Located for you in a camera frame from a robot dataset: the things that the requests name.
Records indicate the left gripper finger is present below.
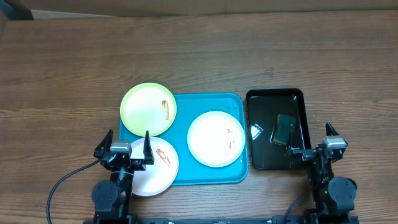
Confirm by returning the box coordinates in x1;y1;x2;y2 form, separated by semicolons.
143;131;154;165
93;129;113;159

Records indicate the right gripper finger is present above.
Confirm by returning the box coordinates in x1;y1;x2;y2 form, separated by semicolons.
286;124;299;150
325;122;339;136

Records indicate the green and yellow sponge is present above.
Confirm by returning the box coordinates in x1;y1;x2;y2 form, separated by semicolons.
272;114;296;146

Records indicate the white plate with red stain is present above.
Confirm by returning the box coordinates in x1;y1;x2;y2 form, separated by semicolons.
132;137;179;197

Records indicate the white plate with small stains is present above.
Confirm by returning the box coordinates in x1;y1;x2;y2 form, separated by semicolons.
187;111;246;168

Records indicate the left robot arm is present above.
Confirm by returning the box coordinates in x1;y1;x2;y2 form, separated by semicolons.
91;130;154;224

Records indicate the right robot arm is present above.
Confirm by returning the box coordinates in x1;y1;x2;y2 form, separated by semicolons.
283;123;359;223

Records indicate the blue plastic tray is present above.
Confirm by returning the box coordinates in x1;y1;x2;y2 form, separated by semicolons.
118;92;249;187

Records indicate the black water tray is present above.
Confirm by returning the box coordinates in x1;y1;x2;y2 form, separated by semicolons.
246;88;311;170

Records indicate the yellow-green plate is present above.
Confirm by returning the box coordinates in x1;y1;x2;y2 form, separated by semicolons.
120;83;177;137

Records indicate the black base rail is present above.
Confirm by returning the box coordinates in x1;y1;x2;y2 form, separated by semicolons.
82;214;361;224

